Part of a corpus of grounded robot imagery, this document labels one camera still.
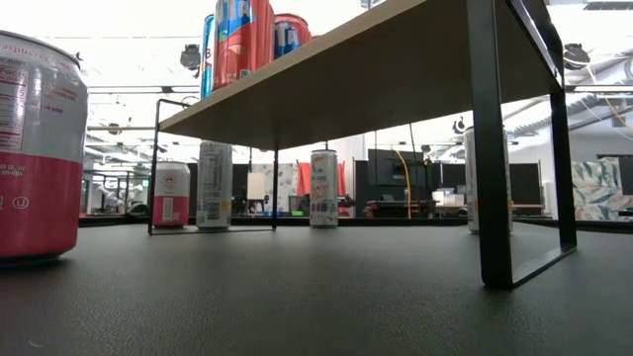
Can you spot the tall white can black lid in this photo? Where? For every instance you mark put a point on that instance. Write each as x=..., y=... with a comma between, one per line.
x=214, y=188
x=324, y=188
x=470, y=188

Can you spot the red Fanta soda can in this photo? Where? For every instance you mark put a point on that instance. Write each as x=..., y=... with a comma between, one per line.
x=294, y=34
x=242, y=49

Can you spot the pink white sparkling water can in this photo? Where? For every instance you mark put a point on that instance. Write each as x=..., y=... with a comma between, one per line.
x=44, y=148
x=170, y=198

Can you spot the Red Bull energy drink can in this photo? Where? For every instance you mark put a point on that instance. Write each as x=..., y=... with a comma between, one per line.
x=207, y=59

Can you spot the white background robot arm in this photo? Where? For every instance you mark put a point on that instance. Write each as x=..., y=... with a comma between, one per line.
x=110, y=197

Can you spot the wooden shelf black metal legs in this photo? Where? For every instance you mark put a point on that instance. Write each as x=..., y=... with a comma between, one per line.
x=395, y=74

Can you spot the red fabric panel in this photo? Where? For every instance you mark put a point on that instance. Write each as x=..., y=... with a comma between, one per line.
x=302, y=183

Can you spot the leaf print fabric panel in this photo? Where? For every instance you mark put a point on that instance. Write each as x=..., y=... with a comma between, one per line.
x=287, y=183
x=593, y=190

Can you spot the white board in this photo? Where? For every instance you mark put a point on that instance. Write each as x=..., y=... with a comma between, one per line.
x=256, y=185

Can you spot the dark partition panel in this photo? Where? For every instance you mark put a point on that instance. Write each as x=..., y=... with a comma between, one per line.
x=193, y=188
x=240, y=183

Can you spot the black equipment cabinet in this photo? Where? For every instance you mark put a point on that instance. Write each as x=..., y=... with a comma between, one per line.
x=395, y=168

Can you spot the white box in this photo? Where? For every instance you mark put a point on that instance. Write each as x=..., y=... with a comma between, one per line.
x=447, y=199

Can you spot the black screen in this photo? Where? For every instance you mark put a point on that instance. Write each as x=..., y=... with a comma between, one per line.
x=452, y=175
x=525, y=184

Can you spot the black ceiling-mounted device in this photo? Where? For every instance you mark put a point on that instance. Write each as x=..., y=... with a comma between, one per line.
x=459, y=126
x=576, y=56
x=190, y=56

